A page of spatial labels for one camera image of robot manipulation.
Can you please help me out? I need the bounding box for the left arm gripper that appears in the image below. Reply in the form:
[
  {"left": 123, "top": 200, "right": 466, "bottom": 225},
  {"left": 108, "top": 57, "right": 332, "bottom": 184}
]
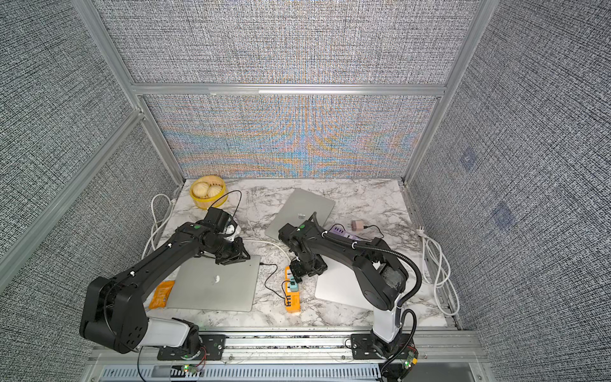
[{"left": 206, "top": 236, "right": 253, "bottom": 264}]

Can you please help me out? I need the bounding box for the black cable laptop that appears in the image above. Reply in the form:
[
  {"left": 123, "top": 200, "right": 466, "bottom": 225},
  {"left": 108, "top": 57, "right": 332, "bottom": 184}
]
[{"left": 258, "top": 262, "right": 288, "bottom": 302}]

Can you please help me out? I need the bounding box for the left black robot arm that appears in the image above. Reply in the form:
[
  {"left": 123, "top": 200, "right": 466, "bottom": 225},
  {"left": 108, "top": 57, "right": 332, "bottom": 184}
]
[{"left": 80, "top": 207, "right": 250, "bottom": 357}]

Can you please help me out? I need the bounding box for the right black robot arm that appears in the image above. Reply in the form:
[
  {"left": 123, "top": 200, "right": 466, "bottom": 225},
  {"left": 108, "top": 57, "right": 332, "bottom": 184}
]
[{"left": 278, "top": 213, "right": 423, "bottom": 360}]

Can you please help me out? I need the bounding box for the silver laptop front right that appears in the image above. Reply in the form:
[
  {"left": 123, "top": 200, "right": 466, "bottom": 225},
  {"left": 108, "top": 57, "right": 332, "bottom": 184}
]
[{"left": 314, "top": 256, "right": 373, "bottom": 310}]

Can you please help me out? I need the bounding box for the silver laptop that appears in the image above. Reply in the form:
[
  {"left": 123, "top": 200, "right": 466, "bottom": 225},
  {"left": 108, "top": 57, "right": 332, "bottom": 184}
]
[
  {"left": 265, "top": 189, "right": 336, "bottom": 240},
  {"left": 166, "top": 255, "right": 261, "bottom": 312},
  {"left": 314, "top": 256, "right": 373, "bottom": 310}
]

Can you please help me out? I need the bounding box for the silver laptop front left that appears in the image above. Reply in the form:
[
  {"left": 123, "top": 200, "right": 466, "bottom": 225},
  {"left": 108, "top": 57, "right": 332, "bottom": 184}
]
[{"left": 166, "top": 255, "right": 261, "bottom": 312}]

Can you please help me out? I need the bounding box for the silver laptop at back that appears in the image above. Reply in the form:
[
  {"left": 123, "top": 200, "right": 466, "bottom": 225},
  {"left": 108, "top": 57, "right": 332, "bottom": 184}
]
[{"left": 265, "top": 189, "right": 336, "bottom": 240}]

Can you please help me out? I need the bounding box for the orange power strip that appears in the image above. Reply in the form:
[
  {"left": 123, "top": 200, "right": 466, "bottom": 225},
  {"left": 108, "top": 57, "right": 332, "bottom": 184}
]
[{"left": 283, "top": 267, "right": 301, "bottom": 314}]

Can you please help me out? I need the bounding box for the purple power strip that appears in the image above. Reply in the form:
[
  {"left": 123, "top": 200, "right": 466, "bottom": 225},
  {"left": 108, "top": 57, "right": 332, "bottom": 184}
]
[{"left": 329, "top": 226, "right": 361, "bottom": 240}]

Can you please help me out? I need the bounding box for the right steamed bun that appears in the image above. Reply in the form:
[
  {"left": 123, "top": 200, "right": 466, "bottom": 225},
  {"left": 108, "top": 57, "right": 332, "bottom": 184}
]
[{"left": 206, "top": 185, "right": 223, "bottom": 198}]

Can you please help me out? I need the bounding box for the steamed bun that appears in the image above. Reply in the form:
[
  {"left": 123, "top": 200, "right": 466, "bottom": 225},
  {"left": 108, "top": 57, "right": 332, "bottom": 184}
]
[
  {"left": 206, "top": 185, "right": 223, "bottom": 198},
  {"left": 191, "top": 181, "right": 210, "bottom": 199}
]

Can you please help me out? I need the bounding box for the yellow wooden steamer basket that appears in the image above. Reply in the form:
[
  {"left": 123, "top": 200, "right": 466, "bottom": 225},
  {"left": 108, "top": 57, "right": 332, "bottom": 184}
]
[{"left": 189, "top": 175, "right": 228, "bottom": 210}]

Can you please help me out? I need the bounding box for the left steamed bun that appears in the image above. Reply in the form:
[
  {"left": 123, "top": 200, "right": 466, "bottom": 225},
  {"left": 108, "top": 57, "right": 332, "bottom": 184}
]
[{"left": 191, "top": 181, "right": 210, "bottom": 199}]

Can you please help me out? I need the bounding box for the orange snack packet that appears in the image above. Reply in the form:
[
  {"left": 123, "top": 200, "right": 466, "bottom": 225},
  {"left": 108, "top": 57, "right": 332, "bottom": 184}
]
[{"left": 149, "top": 280, "right": 175, "bottom": 310}]

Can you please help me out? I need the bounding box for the white cable at left edge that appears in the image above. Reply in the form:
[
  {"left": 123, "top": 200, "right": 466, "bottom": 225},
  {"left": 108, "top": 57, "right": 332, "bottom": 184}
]
[{"left": 141, "top": 193, "right": 291, "bottom": 267}]

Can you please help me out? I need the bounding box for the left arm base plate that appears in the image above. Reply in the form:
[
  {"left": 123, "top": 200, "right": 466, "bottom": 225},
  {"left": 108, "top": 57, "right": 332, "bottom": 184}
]
[{"left": 157, "top": 334, "right": 227, "bottom": 361}]

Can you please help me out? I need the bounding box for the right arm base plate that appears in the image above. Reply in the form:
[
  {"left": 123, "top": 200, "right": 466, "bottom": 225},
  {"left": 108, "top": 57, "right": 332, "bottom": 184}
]
[{"left": 349, "top": 332, "right": 418, "bottom": 360}]

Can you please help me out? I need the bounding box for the aluminium front rail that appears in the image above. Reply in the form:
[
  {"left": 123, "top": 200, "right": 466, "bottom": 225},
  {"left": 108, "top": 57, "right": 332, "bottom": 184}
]
[{"left": 81, "top": 328, "right": 495, "bottom": 381}]

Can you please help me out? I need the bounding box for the white power strip cable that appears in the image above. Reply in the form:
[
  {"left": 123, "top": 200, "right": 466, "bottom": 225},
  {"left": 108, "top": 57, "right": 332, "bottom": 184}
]
[{"left": 416, "top": 225, "right": 461, "bottom": 318}]

